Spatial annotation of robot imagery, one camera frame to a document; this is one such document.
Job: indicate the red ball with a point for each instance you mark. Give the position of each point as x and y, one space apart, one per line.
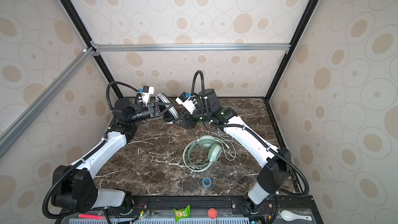
212 213

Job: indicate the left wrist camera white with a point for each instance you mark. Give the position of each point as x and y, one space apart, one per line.
144 94

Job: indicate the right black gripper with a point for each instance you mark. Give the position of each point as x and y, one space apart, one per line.
185 118

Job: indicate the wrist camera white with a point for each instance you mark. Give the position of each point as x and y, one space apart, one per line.
144 94
187 101

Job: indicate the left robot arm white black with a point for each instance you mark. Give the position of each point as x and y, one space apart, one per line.
73 189

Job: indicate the pink marker pen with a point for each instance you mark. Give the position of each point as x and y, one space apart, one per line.
88 216

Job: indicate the black white headphones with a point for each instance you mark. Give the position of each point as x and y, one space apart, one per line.
166 108

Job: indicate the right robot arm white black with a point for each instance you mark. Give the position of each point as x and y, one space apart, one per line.
276 165

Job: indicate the diagonal aluminium frame bar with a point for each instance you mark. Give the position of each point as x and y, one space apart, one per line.
19 126

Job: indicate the horizontal aluminium frame bar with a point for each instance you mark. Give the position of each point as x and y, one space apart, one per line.
191 47

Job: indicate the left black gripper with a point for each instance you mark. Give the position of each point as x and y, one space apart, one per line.
153 110

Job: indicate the white ceramic spoon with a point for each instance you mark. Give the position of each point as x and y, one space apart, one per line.
289 216

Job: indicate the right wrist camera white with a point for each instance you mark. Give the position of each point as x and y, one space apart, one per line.
187 101

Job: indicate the blue tape roll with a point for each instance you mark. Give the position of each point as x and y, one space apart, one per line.
206 182

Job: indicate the green snack packet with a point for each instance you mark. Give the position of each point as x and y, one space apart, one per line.
182 213

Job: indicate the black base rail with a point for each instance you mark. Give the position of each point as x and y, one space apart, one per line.
231 210

